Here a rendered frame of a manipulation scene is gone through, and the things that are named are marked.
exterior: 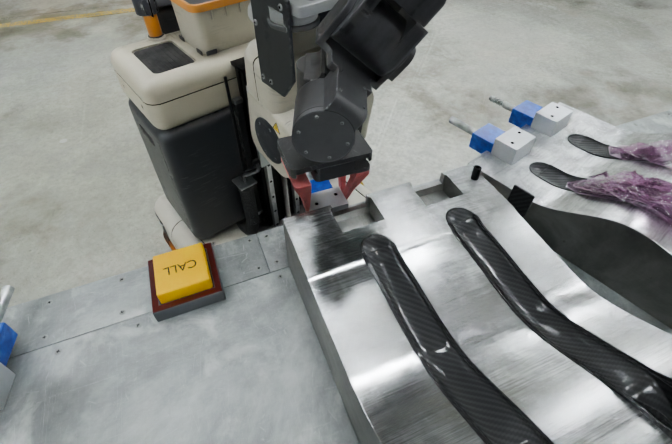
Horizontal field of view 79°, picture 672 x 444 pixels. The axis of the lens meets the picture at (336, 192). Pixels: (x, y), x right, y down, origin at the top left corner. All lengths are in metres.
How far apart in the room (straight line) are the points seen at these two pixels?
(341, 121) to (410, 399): 0.24
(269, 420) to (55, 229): 1.62
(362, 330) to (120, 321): 0.29
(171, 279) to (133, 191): 1.49
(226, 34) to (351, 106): 0.71
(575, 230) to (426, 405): 0.32
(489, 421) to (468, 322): 0.10
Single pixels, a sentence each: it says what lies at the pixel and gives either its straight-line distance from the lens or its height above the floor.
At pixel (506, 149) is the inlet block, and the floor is 0.87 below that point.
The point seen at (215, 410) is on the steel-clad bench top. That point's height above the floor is 0.80.
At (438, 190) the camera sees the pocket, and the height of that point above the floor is 0.86.
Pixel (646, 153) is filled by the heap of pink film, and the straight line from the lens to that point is 0.69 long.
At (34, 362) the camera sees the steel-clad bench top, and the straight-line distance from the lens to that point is 0.58.
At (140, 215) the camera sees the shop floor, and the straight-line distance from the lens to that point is 1.87.
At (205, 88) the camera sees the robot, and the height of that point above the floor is 0.76.
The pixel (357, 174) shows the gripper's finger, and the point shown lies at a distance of 0.50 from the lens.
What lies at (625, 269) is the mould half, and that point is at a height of 0.84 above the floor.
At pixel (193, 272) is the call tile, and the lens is 0.52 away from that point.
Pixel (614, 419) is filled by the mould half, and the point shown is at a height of 0.93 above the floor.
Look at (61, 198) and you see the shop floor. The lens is 2.11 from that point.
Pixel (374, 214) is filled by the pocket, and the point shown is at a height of 0.87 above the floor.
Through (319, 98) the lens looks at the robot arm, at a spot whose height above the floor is 1.05.
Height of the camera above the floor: 1.24
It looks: 44 degrees down
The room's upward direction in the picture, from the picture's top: straight up
